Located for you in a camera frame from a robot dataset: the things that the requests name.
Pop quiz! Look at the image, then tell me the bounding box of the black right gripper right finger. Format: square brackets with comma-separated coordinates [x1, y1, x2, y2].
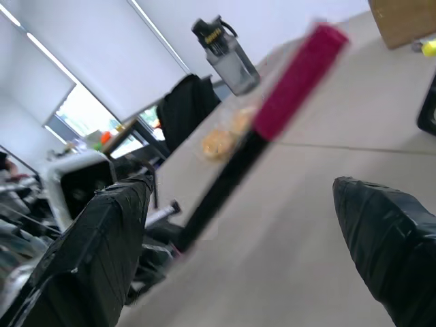
[332, 176, 436, 327]

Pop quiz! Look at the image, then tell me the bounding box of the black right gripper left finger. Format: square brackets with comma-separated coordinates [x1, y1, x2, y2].
[0, 174, 155, 327]

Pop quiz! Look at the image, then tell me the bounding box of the black pen with magenta cap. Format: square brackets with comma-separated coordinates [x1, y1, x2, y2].
[176, 20, 350, 253]

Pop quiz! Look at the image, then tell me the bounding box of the silver pen with black tip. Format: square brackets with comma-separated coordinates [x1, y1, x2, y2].
[144, 200, 182, 227]

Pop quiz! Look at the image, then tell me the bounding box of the black pen holder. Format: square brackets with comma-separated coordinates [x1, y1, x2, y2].
[416, 72, 436, 138]

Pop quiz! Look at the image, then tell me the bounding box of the clear bag of snacks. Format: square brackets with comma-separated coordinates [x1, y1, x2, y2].
[199, 104, 260, 164]

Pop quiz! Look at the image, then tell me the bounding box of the black office chair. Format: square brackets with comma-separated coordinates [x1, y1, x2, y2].
[155, 73, 223, 155]

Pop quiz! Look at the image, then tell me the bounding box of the yellow small object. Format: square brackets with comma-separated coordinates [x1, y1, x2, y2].
[420, 37, 436, 57]

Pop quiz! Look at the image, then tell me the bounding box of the dark water bottle black lid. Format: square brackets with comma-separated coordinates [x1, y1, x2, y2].
[190, 14, 262, 97]

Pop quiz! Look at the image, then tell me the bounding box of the brown cardboard box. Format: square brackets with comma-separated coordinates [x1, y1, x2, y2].
[367, 0, 436, 50]

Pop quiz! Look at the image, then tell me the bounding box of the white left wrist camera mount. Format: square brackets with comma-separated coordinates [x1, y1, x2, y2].
[43, 151, 119, 231]

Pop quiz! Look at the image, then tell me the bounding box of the wooden desk with black frame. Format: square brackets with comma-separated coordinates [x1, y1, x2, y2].
[102, 117, 171, 161]

